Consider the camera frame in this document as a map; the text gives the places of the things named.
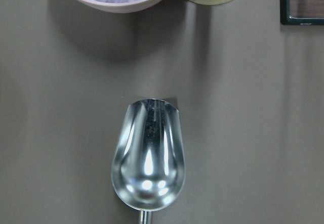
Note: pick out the dark mirrored glass tray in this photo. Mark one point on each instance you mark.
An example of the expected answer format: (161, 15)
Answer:
(301, 12)

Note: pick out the metal ice scoop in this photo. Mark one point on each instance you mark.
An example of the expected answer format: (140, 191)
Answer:
(148, 168)

